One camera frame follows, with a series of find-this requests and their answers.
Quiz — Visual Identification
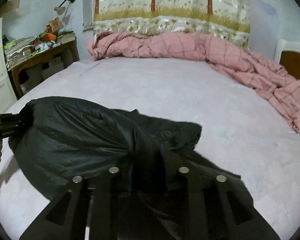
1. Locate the pink plaid quilt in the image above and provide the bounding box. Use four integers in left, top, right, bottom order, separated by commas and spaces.
87, 31, 300, 132

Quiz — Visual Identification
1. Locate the white and wood headboard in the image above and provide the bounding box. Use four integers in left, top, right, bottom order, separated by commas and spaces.
274, 40, 300, 80

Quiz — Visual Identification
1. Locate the large black jacket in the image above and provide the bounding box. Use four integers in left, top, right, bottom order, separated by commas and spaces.
8, 96, 256, 240

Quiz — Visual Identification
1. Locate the wall mounted desk lamp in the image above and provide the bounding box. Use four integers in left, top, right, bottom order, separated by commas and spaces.
53, 0, 76, 16

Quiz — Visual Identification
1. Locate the pale pink bed sheet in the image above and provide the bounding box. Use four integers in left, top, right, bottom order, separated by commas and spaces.
10, 57, 300, 239

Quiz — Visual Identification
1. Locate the white cabinet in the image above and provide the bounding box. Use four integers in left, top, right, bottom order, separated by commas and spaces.
0, 18, 17, 113

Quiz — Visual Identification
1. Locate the tree patterned window curtain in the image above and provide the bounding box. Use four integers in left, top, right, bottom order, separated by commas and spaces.
83, 0, 250, 48

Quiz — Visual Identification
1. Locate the clutter pile on table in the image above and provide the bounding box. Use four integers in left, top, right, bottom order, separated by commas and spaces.
4, 17, 76, 68

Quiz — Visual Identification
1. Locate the brown wooden side table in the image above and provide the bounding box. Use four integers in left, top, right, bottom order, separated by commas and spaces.
8, 37, 79, 100

